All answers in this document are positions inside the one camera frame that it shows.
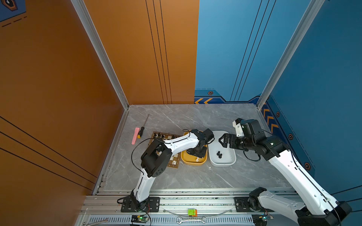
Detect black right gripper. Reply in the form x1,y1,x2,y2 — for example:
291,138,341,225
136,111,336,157
217,133,255,151

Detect silver wrench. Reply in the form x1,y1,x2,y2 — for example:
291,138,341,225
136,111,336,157
176,217,207,225

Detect yellow plastic tray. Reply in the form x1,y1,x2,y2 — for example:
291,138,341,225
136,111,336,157
181,129,207,166

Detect white plastic tray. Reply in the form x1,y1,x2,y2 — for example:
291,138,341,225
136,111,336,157
208,131,236,167

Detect green circuit board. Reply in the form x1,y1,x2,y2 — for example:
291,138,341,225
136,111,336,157
131,215,150,225

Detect aluminium left corner post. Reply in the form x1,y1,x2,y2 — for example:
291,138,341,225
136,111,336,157
71,0,129,110

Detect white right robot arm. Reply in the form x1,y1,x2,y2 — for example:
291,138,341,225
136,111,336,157
218,118,352,226

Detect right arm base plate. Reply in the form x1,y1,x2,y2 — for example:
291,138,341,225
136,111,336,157
234,197,273,212

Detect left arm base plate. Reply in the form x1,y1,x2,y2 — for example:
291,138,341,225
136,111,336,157
117,196,160,213

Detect brown chessboard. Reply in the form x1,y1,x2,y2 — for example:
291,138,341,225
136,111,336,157
151,131,181,169

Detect black chess pieces on board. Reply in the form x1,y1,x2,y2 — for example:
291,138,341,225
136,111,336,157
152,132,174,140

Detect green orange small box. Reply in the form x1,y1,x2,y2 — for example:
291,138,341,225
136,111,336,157
187,209,198,217

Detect aluminium corner post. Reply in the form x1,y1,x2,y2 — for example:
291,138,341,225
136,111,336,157
71,0,129,110
256,0,325,110

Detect aluminium right corner post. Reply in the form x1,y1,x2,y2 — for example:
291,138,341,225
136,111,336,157
256,0,325,110

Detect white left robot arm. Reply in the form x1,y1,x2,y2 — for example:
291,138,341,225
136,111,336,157
130,129,215,210

